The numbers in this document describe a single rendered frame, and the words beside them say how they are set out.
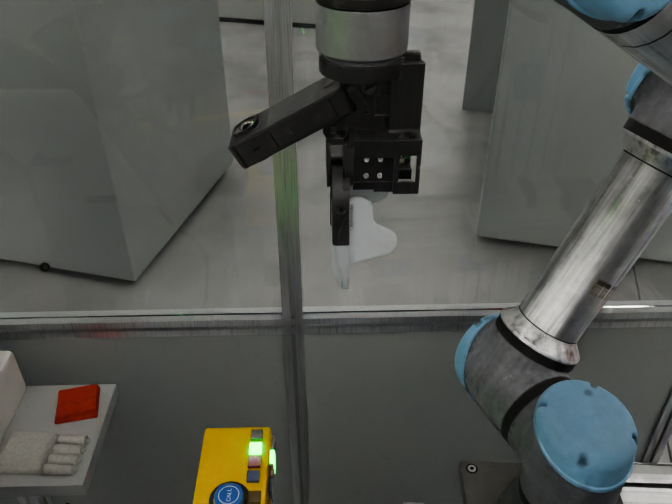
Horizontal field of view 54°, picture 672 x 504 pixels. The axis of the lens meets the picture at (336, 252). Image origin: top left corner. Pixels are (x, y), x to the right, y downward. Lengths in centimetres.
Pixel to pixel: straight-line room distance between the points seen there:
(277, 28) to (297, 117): 49
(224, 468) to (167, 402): 55
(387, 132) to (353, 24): 10
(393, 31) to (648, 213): 42
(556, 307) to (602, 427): 15
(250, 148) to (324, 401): 98
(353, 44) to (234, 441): 66
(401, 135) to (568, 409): 41
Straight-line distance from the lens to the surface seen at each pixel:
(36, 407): 145
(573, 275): 85
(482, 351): 90
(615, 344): 150
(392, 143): 56
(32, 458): 134
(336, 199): 56
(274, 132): 56
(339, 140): 56
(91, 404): 139
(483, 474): 103
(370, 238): 59
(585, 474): 81
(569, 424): 82
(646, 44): 52
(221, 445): 101
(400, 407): 151
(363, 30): 52
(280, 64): 105
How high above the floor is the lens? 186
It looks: 35 degrees down
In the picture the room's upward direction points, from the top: straight up
